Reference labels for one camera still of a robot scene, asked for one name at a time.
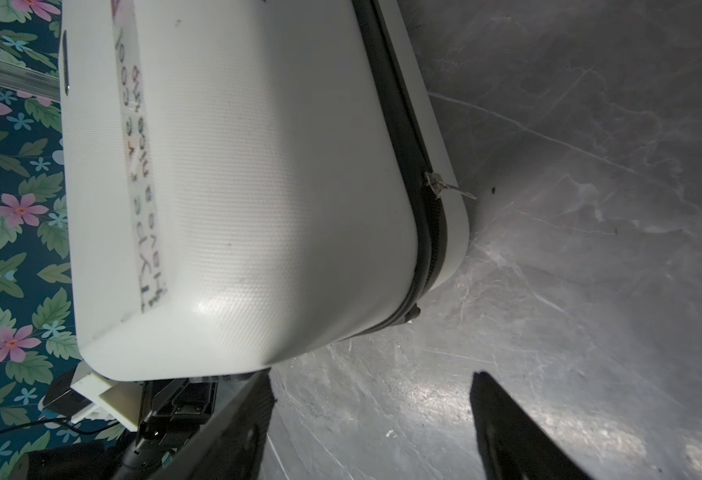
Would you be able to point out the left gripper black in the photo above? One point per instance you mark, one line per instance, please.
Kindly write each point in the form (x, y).
(171, 413)

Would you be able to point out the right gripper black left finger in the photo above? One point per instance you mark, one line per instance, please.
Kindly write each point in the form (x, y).
(231, 444)

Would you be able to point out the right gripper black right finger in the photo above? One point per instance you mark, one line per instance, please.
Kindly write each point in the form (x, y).
(510, 444)

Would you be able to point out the white black suitcase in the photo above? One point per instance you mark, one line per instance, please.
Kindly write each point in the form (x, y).
(247, 181)

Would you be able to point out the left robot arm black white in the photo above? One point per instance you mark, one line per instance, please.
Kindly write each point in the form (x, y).
(92, 460)

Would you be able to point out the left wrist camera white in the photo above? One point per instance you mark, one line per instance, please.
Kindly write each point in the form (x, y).
(83, 394)

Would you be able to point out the aluminium frame bar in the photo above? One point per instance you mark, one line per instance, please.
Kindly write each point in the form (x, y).
(33, 82)

